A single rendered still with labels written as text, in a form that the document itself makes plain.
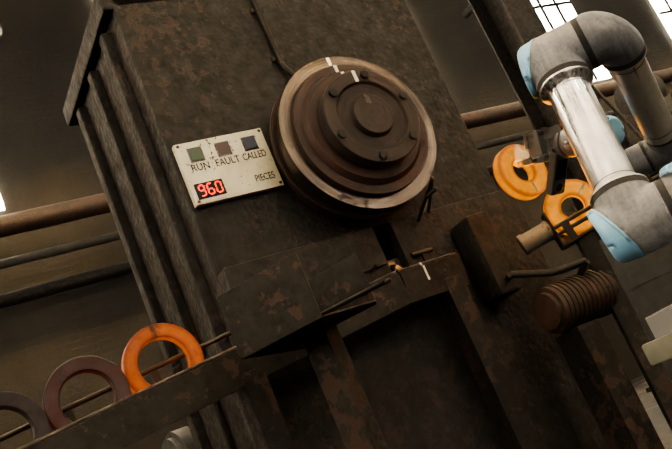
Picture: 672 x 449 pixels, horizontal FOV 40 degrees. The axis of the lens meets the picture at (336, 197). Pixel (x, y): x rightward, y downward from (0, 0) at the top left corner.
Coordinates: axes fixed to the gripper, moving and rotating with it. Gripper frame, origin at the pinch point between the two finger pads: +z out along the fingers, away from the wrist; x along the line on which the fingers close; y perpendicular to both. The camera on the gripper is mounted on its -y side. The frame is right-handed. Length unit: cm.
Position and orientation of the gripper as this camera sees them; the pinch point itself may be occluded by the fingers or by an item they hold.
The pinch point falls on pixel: (517, 165)
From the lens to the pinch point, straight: 248.5
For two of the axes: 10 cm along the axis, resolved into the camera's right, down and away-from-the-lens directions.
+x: -8.5, 1.9, -5.0
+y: -2.4, -9.7, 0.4
